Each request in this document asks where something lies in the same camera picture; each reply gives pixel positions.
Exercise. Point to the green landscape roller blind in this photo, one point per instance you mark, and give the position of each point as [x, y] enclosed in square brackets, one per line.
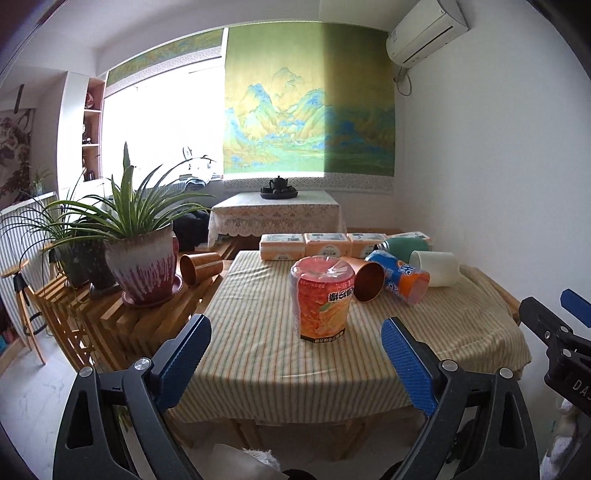
[310, 101]

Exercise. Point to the green thermos bottle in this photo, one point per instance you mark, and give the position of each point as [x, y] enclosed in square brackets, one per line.
[403, 247]

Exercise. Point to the dark floral wall scroll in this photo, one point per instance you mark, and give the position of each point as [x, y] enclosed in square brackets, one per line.
[15, 142]

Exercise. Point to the pink white wall shelf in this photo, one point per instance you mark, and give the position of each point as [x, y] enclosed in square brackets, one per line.
[78, 154]

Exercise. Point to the spider plant in white-red pot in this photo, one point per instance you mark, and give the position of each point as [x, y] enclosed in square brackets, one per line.
[134, 223]

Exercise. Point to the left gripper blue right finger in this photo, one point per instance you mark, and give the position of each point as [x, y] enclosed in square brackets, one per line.
[478, 420]

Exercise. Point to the wooden dining table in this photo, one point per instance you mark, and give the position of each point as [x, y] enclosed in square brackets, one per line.
[503, 290]

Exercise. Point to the striped yellow tablecloth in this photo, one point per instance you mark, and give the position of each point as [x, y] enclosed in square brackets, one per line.
[341, 341]

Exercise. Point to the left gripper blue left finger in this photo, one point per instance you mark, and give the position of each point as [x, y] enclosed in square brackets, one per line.
[90, 443]

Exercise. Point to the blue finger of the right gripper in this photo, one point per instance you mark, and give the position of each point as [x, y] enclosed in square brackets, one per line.
[577, 306]

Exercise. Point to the white paper cup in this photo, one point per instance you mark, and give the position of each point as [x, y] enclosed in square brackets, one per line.
[443, 267]

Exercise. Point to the wooden stool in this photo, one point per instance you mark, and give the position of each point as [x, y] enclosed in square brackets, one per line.
[21, 290]

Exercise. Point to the wooden slatted bench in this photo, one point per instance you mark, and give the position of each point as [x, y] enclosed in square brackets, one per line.
[106, 333]

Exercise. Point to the narrow landscape blind over window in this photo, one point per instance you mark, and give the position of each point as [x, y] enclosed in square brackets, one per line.
[172, 55]

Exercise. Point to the brown paper cup on bench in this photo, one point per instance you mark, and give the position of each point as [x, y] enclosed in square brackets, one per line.
[197, 267]

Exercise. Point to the orange tissue pack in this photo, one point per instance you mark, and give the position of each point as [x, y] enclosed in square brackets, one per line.
[362, 244]
[282, 247]
[416, 235]
[333, 244]

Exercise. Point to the white radiator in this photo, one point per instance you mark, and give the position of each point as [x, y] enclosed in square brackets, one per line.
[17, 243]

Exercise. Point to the dark potted plant behind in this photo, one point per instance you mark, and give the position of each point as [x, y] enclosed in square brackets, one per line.
[63, 233]

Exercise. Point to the black bag on floor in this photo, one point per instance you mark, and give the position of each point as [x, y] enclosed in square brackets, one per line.
[191, 230]

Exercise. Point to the lace-covered side table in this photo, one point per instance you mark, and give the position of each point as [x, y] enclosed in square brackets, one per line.
[247, 214]

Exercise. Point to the blue orange label plastic cup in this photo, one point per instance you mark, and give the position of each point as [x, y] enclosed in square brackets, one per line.
[405, 281]

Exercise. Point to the brown gold paper cup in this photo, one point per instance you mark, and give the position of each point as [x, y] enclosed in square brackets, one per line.
[369, 279]

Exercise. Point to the white air conditioner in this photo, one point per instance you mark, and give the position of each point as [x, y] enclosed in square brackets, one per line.
[429, 26]

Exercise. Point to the right hand grey glove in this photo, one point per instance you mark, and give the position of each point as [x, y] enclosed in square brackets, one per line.
[566, 440]

